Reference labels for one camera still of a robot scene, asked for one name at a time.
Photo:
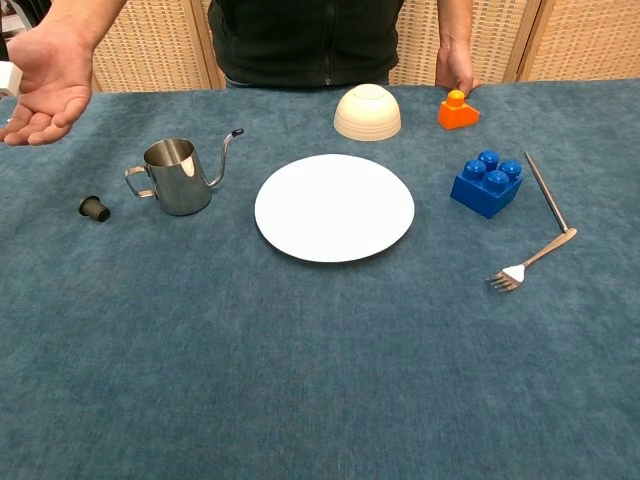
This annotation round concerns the orange toy building block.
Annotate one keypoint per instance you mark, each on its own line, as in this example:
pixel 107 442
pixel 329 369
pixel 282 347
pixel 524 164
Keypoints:
pixel 456 114

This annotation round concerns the metal fork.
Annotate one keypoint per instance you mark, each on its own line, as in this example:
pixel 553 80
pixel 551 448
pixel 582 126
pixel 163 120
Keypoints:
pixel 530 262

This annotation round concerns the person's right forearm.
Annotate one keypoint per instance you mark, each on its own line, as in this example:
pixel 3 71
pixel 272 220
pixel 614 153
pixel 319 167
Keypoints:
pixel 82 20

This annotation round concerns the white round plate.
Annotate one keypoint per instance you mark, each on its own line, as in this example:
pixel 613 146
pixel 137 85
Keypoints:
pixel 334 207

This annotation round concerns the thin metal rod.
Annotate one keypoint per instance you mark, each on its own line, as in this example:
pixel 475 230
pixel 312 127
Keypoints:
pixel 546 192

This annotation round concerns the white plastic block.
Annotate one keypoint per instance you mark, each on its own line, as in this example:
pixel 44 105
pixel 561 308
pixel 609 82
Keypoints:
pixel 9 80

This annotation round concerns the woven rattan screen panel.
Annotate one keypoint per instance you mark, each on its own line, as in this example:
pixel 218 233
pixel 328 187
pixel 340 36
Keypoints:
pixel 585 40
pixel 425 40
pixel 155 45

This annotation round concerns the person's right hand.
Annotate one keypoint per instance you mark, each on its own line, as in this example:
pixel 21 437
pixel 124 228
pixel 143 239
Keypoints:
pixel 55 85

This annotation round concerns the cream upturned bowl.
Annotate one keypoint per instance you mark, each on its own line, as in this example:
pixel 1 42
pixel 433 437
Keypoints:
pixel 367 114

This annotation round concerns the person's left hand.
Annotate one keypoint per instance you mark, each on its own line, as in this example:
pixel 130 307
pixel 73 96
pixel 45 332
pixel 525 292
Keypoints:
pixel 454 67

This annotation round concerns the blue four-stud building block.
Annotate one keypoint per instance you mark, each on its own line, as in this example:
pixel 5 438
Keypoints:
pixel 487 190

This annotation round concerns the small black plastic cap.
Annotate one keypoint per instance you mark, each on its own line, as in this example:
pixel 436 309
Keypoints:
pixel 94 208

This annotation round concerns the blue-green tablecloth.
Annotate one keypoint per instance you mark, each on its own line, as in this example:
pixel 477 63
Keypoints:
pixel 320 375

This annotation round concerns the steel gooseneck pour-over kettle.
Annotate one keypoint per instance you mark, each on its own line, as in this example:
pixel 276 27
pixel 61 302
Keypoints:
pixel 177 180

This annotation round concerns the person's left forearm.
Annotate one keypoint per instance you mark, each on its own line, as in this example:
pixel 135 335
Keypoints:
pixel 454 22

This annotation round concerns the person's black shirt torso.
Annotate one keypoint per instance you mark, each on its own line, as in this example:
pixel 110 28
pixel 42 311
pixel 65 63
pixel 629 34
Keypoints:
pixel 305 40

